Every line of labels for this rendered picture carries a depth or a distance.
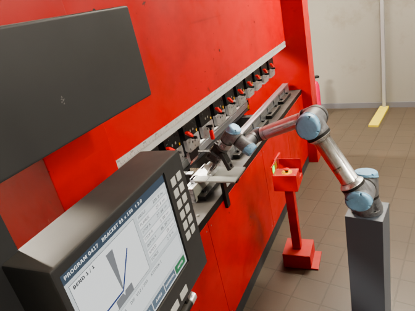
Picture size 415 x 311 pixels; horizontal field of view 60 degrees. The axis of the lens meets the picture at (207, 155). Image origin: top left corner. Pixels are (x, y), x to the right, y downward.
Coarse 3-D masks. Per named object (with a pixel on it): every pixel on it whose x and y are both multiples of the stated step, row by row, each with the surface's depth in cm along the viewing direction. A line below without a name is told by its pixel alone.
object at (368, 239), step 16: (384, 208) 187; (352, 224) 188; (368, 224) 182; (384, 224) 182; (352, 240) 192; (368, 240) 186; (384, 240) 185; (352, 256) 196; (368, 256) 191; (384, 256) 188; (352, 272) 201; (368, 272) 195; (384, 272) 191; (352, 288) 206; (368, 288) 200; (384, 288) 194; (352, 304) 211; (368, 304) 204; (384, 304) 198
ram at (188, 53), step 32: (64, 0) 128; (96, 0) 142; (128, 0) 159; (160, 0) 180; (192, 0) 207; (224, 0) 245; (256, 0) 300; (160, 32) 179; (192, 32) 207; (224, 32) 245; (256, 32) 300; (160, 64) 179; (192, 64) 207; (224, 64) 245; (160, 96) 179; (192, 96) 207; (128, 128) 158; (160, 128) 179
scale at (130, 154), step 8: (264, 56) 317; (256, 64) 299; (240, 72) 269; (232, 80) 256; (224, 88) 245; (208, 96) 224; (200, 104) 215; (184, 112) 199; (192, 112) 207; (176, 120) 192; (168, 128) 185; (152, 136) 173; (144, 144) 168; (128, 152) 158; (136, 152) 163; (120, 160) 154
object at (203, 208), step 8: (296, 96) 371; (280, 104) 354; (288, 104) 348; (280, 112) 331; (272, 120) 316; (256, 144) 274; (256, 152) 267; (232, 160) 256; (240, 160) 253; (248, 160) 253; (240, 176) 241; (232, 184) 229; (216, 192) 219; (208, 200) 212; (216, 200) 210; (200, 208) 206; (208, 208) 204; (216, 208) 209; (200, 216) 198; (208, 216) 200; (200, 224) 192
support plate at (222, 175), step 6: (204, 168) 223; (222, 168) 218; (234, 168) 214; (240, 168) 213; (216, 174) 213; (222, 174) 211; (228, 174) 209; (234, 174) 208; (240, 174) 207; (198, 180) 210; (204, 180) 208; (210, 180) 207; (216, 180) 205; (222, 180) 204; (228, 180) 202; (234, 180) 201
